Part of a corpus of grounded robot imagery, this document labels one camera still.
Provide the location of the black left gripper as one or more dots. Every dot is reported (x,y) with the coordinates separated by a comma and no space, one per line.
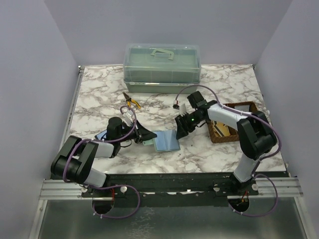
(137,132)

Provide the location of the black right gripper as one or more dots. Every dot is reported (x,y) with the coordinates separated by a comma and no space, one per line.
(186,123)

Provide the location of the light green card holder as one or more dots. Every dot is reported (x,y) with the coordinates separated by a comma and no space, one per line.
(165,141)

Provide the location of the gold magnetic stripe card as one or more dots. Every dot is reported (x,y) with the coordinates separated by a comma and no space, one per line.
(221,129)

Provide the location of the silver grey card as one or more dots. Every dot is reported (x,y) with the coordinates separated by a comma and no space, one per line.
(244,108)

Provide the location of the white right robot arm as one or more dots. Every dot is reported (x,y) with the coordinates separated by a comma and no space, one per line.
(256,136)

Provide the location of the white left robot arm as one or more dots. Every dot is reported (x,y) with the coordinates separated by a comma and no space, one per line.
(75,159)

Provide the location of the brown woven basket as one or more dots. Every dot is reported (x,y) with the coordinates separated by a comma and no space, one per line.
(215,138)

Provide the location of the green clear-lid storage box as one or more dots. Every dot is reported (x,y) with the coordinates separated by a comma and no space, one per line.
(161,68)

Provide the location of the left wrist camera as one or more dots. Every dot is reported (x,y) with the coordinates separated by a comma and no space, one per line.
(129,118)

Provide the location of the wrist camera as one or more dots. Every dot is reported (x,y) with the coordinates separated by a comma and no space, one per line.
(129,118)
(182,108)

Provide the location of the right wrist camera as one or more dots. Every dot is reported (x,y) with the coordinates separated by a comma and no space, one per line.
(182,108)

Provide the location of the yellow handled pliers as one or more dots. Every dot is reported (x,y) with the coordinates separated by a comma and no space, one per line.
(131,103)

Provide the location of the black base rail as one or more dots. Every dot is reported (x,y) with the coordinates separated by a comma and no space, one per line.
(177,189)

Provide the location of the aluminium frame rail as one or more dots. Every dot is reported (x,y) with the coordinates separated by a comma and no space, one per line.
(72,106)

